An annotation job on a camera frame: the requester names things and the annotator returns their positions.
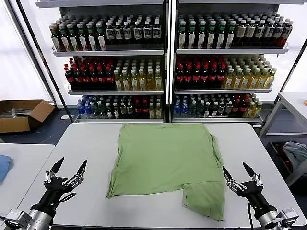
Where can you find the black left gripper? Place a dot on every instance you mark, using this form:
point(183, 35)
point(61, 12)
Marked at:
point(54, 189)

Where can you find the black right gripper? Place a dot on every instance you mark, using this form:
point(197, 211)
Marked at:
point(255, 196)

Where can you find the light green t-shirt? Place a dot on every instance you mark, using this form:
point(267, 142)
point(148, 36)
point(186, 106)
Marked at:
point(168, 163)

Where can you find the red cloth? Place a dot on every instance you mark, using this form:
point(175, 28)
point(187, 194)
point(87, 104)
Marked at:
point(287, 163)

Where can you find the white paper scrap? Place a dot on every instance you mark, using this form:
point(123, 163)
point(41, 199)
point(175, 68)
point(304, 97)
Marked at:
point(65, 117)

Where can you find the grey metal shelf board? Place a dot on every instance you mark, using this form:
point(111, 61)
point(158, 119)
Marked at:
point(120, 120)
point(227, 51)
point(223, 91)
point(227, 1)
point(115, 92)
point(96, 3)
point(108, 53)
point(216, 120)

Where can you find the grey-blue cloth pile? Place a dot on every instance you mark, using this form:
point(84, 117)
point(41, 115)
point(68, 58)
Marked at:
point(296, 153)

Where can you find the blue drink bottle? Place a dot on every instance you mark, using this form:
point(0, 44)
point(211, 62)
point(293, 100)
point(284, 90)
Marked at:
point(80, 109)
point(185, 109)
point(177, 109)
point(88, 109)

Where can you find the yellow juice bottle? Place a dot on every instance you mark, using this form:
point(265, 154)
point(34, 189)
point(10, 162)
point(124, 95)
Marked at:
point(151, 112)
point(262, 81)
point(118, 82)
point(250, 110)
point(126, 82)
point(228, 81)
point(270, 81)
point(158, 82)
point(150, 82)
point(245, 81)
point(254, 81)
point(158, 112)
point(257, 109)
point(134, 82)
point(237, 81)
point(142, 82)

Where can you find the blue folded cloth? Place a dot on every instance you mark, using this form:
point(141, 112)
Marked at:
point(4, 167)

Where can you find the dark green drink bottle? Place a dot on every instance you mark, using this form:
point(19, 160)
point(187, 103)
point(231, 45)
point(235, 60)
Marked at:
point(103, 110)
point(96, 110)
point(200, 110)
point(193, 110)

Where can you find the red-cap cola bottle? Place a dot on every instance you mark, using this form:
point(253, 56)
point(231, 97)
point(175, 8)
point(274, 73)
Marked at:
point(70, 80)
point(94, 80)
point(109, 79)
point(220, 77)
point(137, 107)
point(102, 80)
point(196, 77)
point(78, 80)
point(188, 77)
point(145, 107)
point(86, 80)
point(204, 77)
point(236, 107)
point(243, 107)
point(179, 77)
point(212, 77)

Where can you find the white-cap dark drink bottle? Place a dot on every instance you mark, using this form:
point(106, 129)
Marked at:
point(130, 109)
point(109, 111)
point(123, 109)
point(214, 110)
point(207, 110)
point(229, 107)
point(116, 111)
point(222, 108)

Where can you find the brown cardboard box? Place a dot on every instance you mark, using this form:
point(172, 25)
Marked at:
point(14, 124)

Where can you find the clear plastic packaging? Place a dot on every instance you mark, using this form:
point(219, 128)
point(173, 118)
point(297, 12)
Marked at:
point(16, 112)

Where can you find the white metal side table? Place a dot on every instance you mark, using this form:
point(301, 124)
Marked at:
point(295, 103)

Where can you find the green-cap dark tea bottle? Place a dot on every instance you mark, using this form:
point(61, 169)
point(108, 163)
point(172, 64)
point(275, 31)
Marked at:
point(181, 38)
point(101, 40)
point(64, 40)
point(201, 38)
point(229, 38)
point(210, 38)
point(83, 40)
point(191, 38)
point(73, 40)
point(92, 40)
point(56, 40)
point(220, 38)

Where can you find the white-cap beige-label bottle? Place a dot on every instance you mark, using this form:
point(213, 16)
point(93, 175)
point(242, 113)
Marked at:
point(240, 32)
point(250, 32)

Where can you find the white-cap blue-label bottle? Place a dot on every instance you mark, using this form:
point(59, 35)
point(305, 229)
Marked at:
point(147, 32)
point(259, 32)
point(110, 33)
point(157, 32)
point(287, 32)
point(278, 32)
point(269, 32)
point(137, 33)
point(127, 33)
point(118, 33)

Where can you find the grey metal shelving unit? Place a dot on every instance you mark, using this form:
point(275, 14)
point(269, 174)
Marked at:
point(108, 10)
point(227, 9)

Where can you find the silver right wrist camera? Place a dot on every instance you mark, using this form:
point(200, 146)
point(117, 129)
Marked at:
point(289, 215)

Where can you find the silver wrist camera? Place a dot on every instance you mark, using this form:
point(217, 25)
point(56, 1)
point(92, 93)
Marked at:
point(18, 216)
point(289, 215)

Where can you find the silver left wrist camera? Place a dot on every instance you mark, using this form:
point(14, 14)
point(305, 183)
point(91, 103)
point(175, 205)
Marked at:
point(18, 216)

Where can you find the black metal frame post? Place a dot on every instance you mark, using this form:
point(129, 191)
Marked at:
point(51, 80)

